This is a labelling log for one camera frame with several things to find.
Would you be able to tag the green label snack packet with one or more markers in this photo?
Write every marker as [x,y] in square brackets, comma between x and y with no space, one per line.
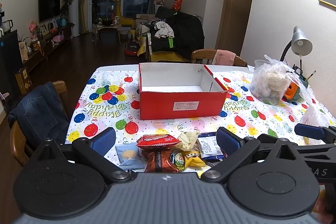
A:
[178,160]

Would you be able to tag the wooden chair with pink cloth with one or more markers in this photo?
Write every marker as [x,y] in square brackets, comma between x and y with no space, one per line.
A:
[209,55]

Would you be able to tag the orange pencil sharpener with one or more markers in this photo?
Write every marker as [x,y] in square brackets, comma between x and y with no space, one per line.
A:
[292,92]

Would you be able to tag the black clothes pile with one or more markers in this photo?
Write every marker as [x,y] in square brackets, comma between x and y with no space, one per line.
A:
[176,31]

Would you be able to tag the black television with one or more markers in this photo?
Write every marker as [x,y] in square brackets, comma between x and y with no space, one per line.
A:
[48,9]

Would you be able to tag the brown foil snack packet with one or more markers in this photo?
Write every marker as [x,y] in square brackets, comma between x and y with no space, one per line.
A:
[158,161]

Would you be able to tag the yellow snack packet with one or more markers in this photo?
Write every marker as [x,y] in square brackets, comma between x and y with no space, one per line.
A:
[193,159]

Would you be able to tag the cream wrapped snack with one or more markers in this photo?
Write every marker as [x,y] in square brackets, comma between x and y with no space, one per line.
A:
[187,140]

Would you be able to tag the small plastic bag right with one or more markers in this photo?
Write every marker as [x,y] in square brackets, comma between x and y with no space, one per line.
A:
[313,117]

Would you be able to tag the grey desk lamp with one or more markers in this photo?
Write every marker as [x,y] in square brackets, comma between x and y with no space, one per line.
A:
[299,44]

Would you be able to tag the wooden chair left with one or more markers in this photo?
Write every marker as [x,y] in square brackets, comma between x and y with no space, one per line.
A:
[19,149]

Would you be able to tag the red cardboard box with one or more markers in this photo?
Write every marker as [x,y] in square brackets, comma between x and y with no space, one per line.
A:
[181,90]

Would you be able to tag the red snack bag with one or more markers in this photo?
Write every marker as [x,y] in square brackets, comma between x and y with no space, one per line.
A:
[147,142]

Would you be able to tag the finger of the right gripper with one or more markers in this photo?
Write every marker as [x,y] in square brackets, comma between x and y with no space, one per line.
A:
[309,131]

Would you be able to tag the light blue cookie packet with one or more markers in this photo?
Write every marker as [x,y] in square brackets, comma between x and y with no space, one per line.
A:
[129,157]

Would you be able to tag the clear plastic bag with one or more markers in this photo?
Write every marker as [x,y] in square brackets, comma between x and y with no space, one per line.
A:
[272,79]

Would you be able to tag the pink cloth on chair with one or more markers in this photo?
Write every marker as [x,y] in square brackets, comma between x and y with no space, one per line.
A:
[224,57]

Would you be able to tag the balloon birthday tablecloth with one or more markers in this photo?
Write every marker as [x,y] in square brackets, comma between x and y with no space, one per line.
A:
[111,99]

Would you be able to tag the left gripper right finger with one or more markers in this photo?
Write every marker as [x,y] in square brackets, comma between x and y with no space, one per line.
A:
[239,153]

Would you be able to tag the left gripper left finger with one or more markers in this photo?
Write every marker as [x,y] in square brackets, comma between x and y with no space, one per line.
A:
[92,152]

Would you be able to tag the blue white snack packet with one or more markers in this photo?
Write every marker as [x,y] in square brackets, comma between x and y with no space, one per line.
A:
[209,149]

